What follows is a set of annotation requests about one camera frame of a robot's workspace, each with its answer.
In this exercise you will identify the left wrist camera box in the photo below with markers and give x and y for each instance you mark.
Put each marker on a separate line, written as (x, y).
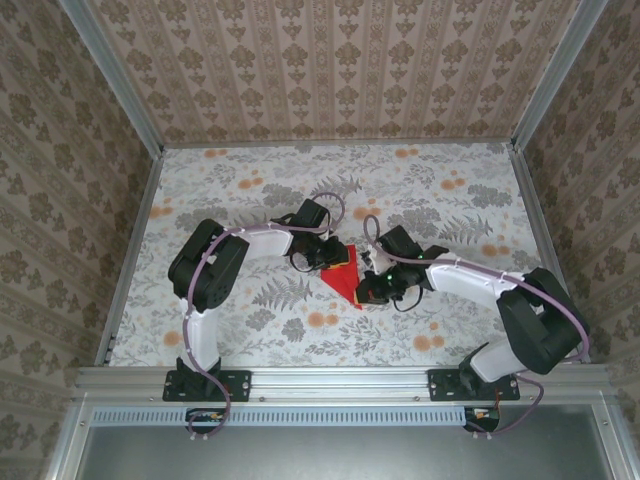
(333, 233)

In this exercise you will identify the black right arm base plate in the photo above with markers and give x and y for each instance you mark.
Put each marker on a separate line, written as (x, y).
(440, 385)

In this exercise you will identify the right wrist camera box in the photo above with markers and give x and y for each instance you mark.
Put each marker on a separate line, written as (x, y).
(372, 257)

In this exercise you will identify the red square paper sheet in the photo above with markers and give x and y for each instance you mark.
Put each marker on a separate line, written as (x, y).
(345, 282)

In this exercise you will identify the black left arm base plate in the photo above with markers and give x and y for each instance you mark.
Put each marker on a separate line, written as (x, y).
(240, 385)

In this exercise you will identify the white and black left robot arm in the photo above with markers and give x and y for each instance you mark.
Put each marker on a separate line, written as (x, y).
(205, 270)

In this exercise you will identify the grey sheet metal panel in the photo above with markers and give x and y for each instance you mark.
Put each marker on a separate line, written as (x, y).
(340, 455)

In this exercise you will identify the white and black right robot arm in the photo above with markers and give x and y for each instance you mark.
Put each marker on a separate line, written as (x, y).
(540, 320)

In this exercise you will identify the aluminium frame post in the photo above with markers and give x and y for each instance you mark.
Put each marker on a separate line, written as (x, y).
(555, 75)
(115, 80)

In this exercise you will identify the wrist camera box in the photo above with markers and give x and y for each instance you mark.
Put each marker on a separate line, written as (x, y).
(372, 257)
(333, 233)

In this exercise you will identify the floral patterned table cover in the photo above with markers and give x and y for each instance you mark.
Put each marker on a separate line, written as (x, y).
(425, 175)

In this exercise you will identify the aluminium table side rail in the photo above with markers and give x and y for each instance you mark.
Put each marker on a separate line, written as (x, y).
(535, 225)
(137, 240)

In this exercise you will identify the aluminium frame cross beam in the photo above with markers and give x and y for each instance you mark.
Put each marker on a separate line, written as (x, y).
(340, 382)

